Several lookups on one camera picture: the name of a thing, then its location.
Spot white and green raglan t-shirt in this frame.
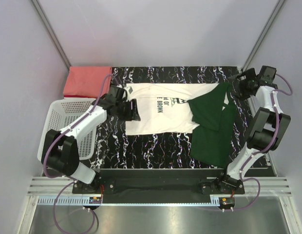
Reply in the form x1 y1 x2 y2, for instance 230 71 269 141
126 82 237 168

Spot small circuit board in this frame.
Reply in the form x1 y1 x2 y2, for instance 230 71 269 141
89 196 102 204
220 197 235 207

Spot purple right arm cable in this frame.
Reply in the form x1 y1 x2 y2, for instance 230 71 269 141
228 74 293 212

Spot right small circuit board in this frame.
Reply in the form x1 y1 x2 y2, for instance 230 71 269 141
220 197 235 207

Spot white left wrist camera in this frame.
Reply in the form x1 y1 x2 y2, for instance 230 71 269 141
124 86 133 95

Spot aluminium frame post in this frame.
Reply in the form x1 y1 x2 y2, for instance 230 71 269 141
30 0 71 70
241 0 287 71

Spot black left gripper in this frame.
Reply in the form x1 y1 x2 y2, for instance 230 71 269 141
116 98 140 121

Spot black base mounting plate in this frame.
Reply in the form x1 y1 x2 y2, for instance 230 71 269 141
72 168 244 204

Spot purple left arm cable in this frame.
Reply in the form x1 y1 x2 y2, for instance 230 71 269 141
42 74 122 232

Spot slotted aluminium front rail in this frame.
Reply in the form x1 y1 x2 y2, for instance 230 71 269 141
27 177 291 207

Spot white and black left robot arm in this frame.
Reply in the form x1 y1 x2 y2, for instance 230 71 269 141
40 85 141 193

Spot left small circuit board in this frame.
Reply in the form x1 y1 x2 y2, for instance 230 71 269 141
89 196 102 204

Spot folded white t-shirt under stack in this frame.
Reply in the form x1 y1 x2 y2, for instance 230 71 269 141
64 97 94 100

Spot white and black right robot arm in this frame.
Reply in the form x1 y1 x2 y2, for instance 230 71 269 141
213 65 291 194

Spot right aluminium frame post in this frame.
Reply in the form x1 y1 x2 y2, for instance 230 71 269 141
241 0 287 71

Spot folded pink t-shirt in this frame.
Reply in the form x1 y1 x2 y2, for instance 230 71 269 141
63 66 112 98

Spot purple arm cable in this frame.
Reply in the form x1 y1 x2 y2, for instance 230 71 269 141
42 74 122 232
228 74 293 212

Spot left aluminium frame post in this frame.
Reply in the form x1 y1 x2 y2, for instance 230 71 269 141
30 0 71 70

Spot white perforated plastic basket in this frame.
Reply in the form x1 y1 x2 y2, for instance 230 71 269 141
37 98 96 160

